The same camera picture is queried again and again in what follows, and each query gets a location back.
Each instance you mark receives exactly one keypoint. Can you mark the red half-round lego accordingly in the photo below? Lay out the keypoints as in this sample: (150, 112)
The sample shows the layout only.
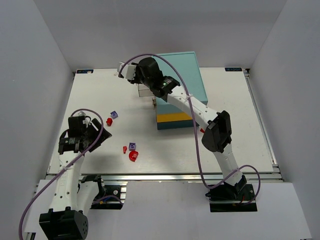
(133, 155)

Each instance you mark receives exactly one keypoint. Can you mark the blue label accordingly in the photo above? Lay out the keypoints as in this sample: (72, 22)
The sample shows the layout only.
(233, 69)
(84, 71)

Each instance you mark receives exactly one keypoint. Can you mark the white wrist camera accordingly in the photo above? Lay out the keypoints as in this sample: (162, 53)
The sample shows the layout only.
(86, 118)
(126, 72)

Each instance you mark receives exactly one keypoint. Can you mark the blue label right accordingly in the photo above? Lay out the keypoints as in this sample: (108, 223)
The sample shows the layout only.
(233, 69)

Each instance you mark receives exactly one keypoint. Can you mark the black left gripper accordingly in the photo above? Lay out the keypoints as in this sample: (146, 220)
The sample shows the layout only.
(99, 135)

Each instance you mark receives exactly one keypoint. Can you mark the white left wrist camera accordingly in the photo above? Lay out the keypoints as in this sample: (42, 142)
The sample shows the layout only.
(86, 118)

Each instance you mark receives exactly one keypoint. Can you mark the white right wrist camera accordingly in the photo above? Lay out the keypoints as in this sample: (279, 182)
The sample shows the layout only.
(126, 72)

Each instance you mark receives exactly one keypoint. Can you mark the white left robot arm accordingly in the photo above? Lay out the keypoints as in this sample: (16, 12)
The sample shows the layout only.
(66, 218)

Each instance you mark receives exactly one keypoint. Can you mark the red stud lego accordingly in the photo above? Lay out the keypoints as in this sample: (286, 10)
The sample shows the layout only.
(109, 121)

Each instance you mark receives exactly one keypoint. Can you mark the transparent orange-slot drawer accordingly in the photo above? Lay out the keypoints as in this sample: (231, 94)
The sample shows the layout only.
(144, 91)

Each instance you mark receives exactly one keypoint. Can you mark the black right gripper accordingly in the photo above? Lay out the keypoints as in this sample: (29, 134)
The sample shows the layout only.
(136, 80)

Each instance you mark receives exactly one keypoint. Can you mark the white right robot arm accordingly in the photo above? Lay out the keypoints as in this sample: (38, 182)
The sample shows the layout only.
(216, 125)

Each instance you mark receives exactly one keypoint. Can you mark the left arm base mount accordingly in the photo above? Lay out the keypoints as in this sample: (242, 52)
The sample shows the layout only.
(94, 194)

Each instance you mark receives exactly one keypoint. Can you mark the blue label left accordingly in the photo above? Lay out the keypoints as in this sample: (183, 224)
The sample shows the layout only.
(84, 71)

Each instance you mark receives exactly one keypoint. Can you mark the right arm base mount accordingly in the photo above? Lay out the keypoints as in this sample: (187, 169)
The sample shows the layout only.
(223, 199)

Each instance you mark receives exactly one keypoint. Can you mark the purple square lego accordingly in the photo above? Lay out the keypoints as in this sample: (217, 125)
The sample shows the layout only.
(132, 146)
(114, 114)

